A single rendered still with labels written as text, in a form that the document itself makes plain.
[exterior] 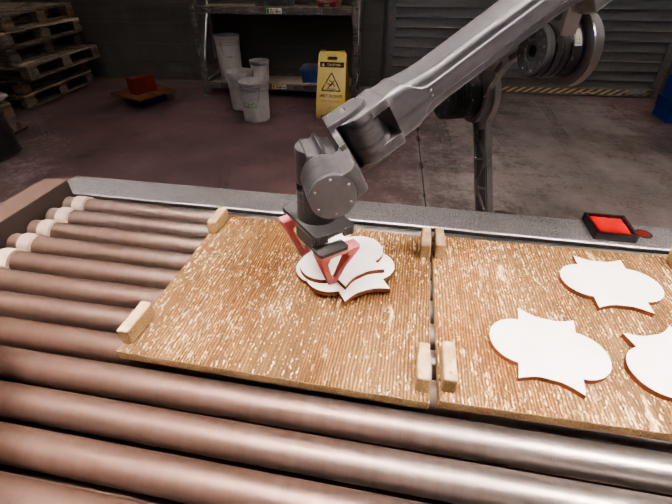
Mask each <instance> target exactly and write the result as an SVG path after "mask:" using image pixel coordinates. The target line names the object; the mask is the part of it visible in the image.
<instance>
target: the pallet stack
mask: <svg viewBox="0 0 672 504"><path fill-rule="evenodd" d="M49 8H58V9H59V11H60V14H61V15H62V16H58V17H47V16H50V15H49V12H48V9H49ZM20 14H28V15H29V16H27V17H23V18H18V16H20ZM74 16H75V14H74V11H73V8H72V5H71V2H59V3H54V2H48V3H45V2H33V3H30V2H26V3H25V2H22V3H19V2H6V3H0V92H3V93H6V94H7V95H8V97H6V98H5V99H4V100H3V101H9V103H10V105H13V104H15V103H18V102H20V101H21V103H20V104H21V105H22V106H23V107H22V109H28V110H29V109H31V108H34V107H37V106H39V105H41V104H44V103H46V102H49V101H51V100H54V99H56V98H58V97H61V96H63V95H65V94H67V93H69V92H72V91H74V90H76V89H79V88H81V87H83V86H85V85H87V84H89V83H91V82H93V81H94V77H93V74H92V73H91V72H92V71H91V69H89V68H88V65H87V61H90V60H92V59H95V58H98V57H100V55H99V50H98V47H97V44H83V43H82V40H81V37H80V34H79V32H80V31H83V30H82V27H81V25H80V24H79V23H78V22H80V21H79V18H77V17H74ZM60 23H65V24H66V27H67V29H68V30H69V31H65V32H64V31H59V29H57V28H58V25H57V24H60ZM29 30H32V31H33V32H29ZM32 36H34V37H32ZM28 37H30V38H28ZM63 37H66V38H67V40H68V43H69V44H64V43H58V42H57V41H58V39H59V38H63ZM82 50H84V53H85V55H69V54H73V53H76V52H79V51H82ZM73 66H74V67H75V69H70V70H68V69H67V68H70V67H73ZM79 76H81V81H82V82H81V83H79V84H77V85H74V86H72V87H70V88H68V86H67V84H66V83H67V82H69V81H72V79H74V78H76V77H79ZM49 89H52V90H53V92H54V93H55V94H53V95H51V96H49V97H46V98H44V99H41V100H39V101H37V99H36V98H35V95H37V94H40V93H42V92H45V91H47V90H49Z"/></svg>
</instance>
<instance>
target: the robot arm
mask: <svg viewBox="0 0 672 504"><path fill-rule="evenodd" d="M611 1H613V0H499V1H497V2H496V3H495V4H493V5H492V6H491V7H490V8H488V9H487V10H486V11H484V12H483V13H482V14H480V15H479V16H478V17H476V18H475V19H474V20H472V21H471V22H470V23H468V24H467V25H466V26H464V27H463V28H462V29H460V30H459V31H458V32H456V33H455V34H454V35H452V36H451V37H450V38H448V39H447V40H446V41H444V42H443V43H442V44H440V45H439V46H438V47H436V48H435V49H434V50H432V51H431V52H430V53H428V54H427V55H426V56H424V57H423V58H422V59H420V60H419V61H418V62H416V63H415V64H413V65H412V66H410V67H408V68H407V69H405V70H403V71H402V72H400V73H398V74H396V75H393V76H391V77H389V78H385V79H383V80H382V81H381V82H379V83H378V84H377V85H375V86H374V87H373V88H371V89H370V90H369V89H365V90H364V91H363V92H361V93H360V94H359V95H357V96H356V97H354V98H352V99H350V100H348V101H347V102H345V103H344V104H342V105H341V106H339V107H338V108H336V109H335V110H333V111H332V112H330V113H329V114H327V115H326V116H325V117H323V118H322V120H323V121H324V123H325V125H326V126H327V128H328V129H329V131H330V133H331V134H332V136H333V138H334V139H335V141H336V142H337V143H336V142H335V141H333V140H330V139H329V138H328V137H323V138H319V137H317V136H316V134H315V133H312V135H311V137H310V138H307V139H300V141H298V142H296V143H295V145H294V152H295V173H296V194H297V201H296V202H292V203H289V204H285V205H283V206H282V207H283V215H284V216H280V217H279V222H280V224H281V225H282V227H283V228H284V230H285V231H286V233H287V234H288V236H289V237H290V239H291V241H292V242H293V244H294V245H295V247H296V249H297V250H298V252H299V254H300V255H301V256H305V255H306V254H307V253H309V252H310V250H312V251H313V256H314V258H315V260H316V262H317V264H318V266H319V268H320V270H321V272H322V274H323V276H324V278H325V280H326V282H327V283H328V285H331V284H334V283H336V282H337V281H338V279H339V277H340V275H341V274H342V272H343V270H344V268H345V266H346V265H347V264H348V263H349V261H350V260H351V259H352V258H353V256H354V255H355V254H356V253H357V251H358V250H359V249H360V243H359V242H357V241H356V240H355V239H354V238H352V239H350V240H347V241H343V240H342V239H339V240H337V241H334V242H331V243H328V238H330V237H333V236H336V235H338V234H341V233H342V235H343V236H347V235H350V234H353V233H354V223H353V222H352V221H351V220H349V219H348V218H347V217H346V216H344V215H345V214H347V213H348V212H349V211H350V210H351V209H352V208H353V207H354V205H355V203H356V200H357V198H358V197H359V196H361V195H362V194H364V193H365V192H366V191H367V189H368V186H367V181H366V180H365V179H364V177H363V172H364V171H366V170H367V169H368V170H369V171H372V170H374V169H375V168H377V167H378V166H380V165H381V164H383V163H384V162H386V161H387V160H388V158H389V157H390V154H391V153H392V152H393V151H395V150H396V149H397V148H399V147H400V146H401V145H403V144H404V143H405V142H407V141H406V139H405V136H407V135H408V134H409V133H411V132H412V131H413V130H415V129H416V128H417V127H419V126H420V125H421V123H422V122H423V120H424V119H425V118H426V117H427V116H428V115H429V114H430V113H431V112H432V111H433V110H434V109H435V108H436V107H437V106H438V105H439V104H440V103H442V102H443V101H444V100H445V99H446V98H448V97H449V96H450V95H452V94H453V93H454V92H456V91H457V90H458V89H460V88H461V87H462V86H464V85H465V84H466V83H468V82H469V81H470V80H472V79H473V78H475V77H476V76H477V75H479V74H480V73H481V72H483V71H484V70H485V69H487V68H488V67H489V66H491V65H492V64H493V63H495V62H496V61H497V60H499V59H500V58H501V57H503V56H504V55H505V54H507V53H508V52H509V51H511V50H512V49H513V48H515V47H516V46H517V45H519V44H520V43H522V42H523V41H524V40H526V39H527V38H528V37H530V36H531V35H532V34H534V33H535V32H536V31H538V30H539V29H540V28H542V27H543V26H544V25H546V24H547V23H548V22H550V21H551V20H552V19H554V18H555V17H556V16H558V15H559V14H561V13H562V12H563V11H565V10H566V9H568V8H570V7H571V8H572V12H573V13H576V14H591V13H596V12H598V11H599V10H600V9H602V8H603V7H604V6H606V5H607V4H609V3H610V2H611ZM336 128H337V129H338V131H339V133H340V134H341V136H342V138H343V140H344V141H345V143H346V145H347V146H348V148H349V150H350V151H349V150H348V148H347V147H346V145H345V143H344V142H343V140H342V139H341V137H340V136H339V134H338V133H337V131H336V130H335V129H336ZM339 147H340V150H338V149H339ZM351 153H352V155H353V156H354V158H353V157H352V155H351ZM285 214H286V215H285ZM294 227H296V234H295V232H294V230H293V229H294ZM297 236H298V237H299V238H300V239H301V240H302V241H303V242H304V243H305V246H304V247H303V246H302V244H301V243H300V241H299V239H298V237H297ZM325 243H328V244H325ZM340 255H342V256H341V258H340V261H339V263H338V265H337V268H336V270H335V272H334V274H333V275H331V272H330V269H329V265H328V264H329V263H330V260H331V259H333V258H334V257H337V256H340Z"/></svg>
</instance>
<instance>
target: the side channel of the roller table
mask: <svg viewBox="0 0 672 504"><path fill-rule="evenodd" d="M69 196H71V197H74V195H73V193H72V190H71V188H70V186H69V184H68V181H67V180H61V179H50V178H43V179H42V180H40V181H38V182H37V183H35V184H33V185H32V186H30V187H28V188H26V189H25V190H23V191H21V192H20V193H18V194H16V195H15V196H13V197H11V198H10V199H8V200H6V201H5V202H3V203H1V204H0V249H3V248H7V247H6V243H7V240H8V238H9V237H10V236H11V235H12V234H15V233H19V234H24V233H27V226H28V224H29V223H30V222H31V221H33V220H45V216H46V213H47V211H48V210H49V209H50V208H61V207H62V203H63V201H64V199H65V198H66V197H69Z"/></svg>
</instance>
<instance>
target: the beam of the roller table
mask: <svg viewBox="0 0 672 504"><path fill-rule="evenodd" d="M68 184H69V186H70V188H71V190H72V193H73V195H74V197H77V196H87V197H93V198H94V199H102V200H112V201H122V202H132V203H143V204H153V205H163V206H173V207H184V208H194V209H204V210H215V211H216V210H217V209H218V208H219V207H226V208H227V211H228V212H235V213H245V214H256V215H266V216H276V217H280V216H284V215H283V207H282V206H283V205H285V204H289V203H292V202H296V201H297V195H289V194H278V193H266V192H255V191H244V190H233V189H221V188H210V187H199V186H188V185H176V184H165V183H154V182H143V181H131V180H120V179H109V178H98V177H86V176H75V177H73V178H72V179H70V180H68ZM344 216H346V217H347V218H348V219H349V220H351V221H352V222H353V223H354V224H358V225H369V226H379V227H389V228H399V229H410V230H420V231H422V228H431V232H435V228H436V227H437V228H443V229H444V233H451V234H461V235H471V236H482V237H492V238H502V239H512V240H523V241H533V242H543V243H553V244H564V245H574V246H584V247H595V248H605V249H615V250H625V251H636V252H646V253H656V254H666V255H668V254H669V252H670V251H671V249H672V228H660V227H649V226H638V225H632V226H633V228H634V229H635V230H636V229H641V230H645V231H648V232H650V233H651V234H652V235H653V237H652V238H650V239H646V238H642V237H639V239H638V241H637V243H626V242H616V241H605V240H595V239H593V237H592V236H591V234H590V232H589V231H588V229H587V227H586V226H585V224H584V222H583V221H581V220H570V219H559V218H548V217H536V216H525V215H514V214H503V213H491V212H480V211H469V210H458V209H446V208H435V207H424V206H413V205H401V204H390V203H379V202H368V201H356V203H355V205H354V207H353V208H352V209H351V210H350V211H349V212H348V213H347V214H345V215H344Z"/></svg>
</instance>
